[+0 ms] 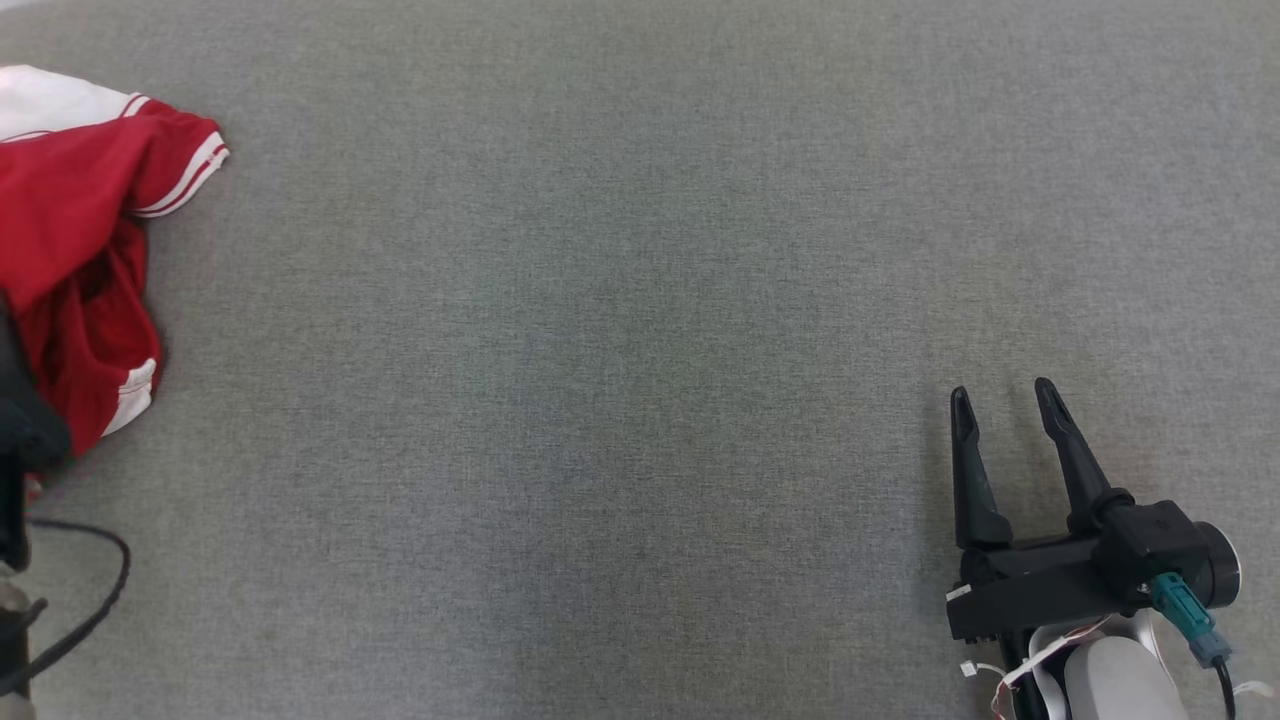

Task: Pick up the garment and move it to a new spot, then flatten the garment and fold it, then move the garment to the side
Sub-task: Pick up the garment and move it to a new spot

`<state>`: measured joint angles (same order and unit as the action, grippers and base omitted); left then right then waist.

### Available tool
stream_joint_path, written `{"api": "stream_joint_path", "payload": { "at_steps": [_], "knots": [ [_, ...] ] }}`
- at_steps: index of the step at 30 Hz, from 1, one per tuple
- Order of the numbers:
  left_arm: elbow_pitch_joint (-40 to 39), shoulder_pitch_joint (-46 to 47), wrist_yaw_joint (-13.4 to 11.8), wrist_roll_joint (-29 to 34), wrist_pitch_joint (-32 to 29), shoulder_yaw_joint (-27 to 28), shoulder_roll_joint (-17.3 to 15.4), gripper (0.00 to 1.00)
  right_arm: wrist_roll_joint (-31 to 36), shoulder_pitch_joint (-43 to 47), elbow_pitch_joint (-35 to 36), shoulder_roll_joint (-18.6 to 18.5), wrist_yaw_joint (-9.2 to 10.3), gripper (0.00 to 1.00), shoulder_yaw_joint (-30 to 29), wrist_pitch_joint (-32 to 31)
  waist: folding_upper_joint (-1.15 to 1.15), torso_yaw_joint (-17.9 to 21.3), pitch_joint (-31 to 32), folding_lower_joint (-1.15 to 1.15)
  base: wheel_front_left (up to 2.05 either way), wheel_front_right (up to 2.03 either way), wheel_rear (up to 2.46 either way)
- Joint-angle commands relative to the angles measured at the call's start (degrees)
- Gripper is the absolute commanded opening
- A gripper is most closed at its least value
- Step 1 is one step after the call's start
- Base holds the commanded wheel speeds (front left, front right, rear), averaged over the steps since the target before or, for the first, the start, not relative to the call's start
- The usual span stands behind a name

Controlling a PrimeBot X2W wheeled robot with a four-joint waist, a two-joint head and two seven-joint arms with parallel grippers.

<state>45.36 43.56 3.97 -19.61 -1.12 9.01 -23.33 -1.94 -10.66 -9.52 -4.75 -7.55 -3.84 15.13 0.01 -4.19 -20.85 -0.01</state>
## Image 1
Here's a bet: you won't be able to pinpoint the left black cable teal plug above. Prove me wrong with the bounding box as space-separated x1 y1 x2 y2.
0 518 133 696

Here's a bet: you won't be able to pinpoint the red Bulls basketball jersey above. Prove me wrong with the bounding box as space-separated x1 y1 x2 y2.
0 65 230 313

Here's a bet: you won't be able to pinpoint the right thin red white wires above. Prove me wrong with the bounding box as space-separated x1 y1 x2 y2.
960 615 1113 720

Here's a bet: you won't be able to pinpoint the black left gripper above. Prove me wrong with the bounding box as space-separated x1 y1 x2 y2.
0 290 72 573

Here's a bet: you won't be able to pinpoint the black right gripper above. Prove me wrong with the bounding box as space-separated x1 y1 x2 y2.
945 377 1151 643

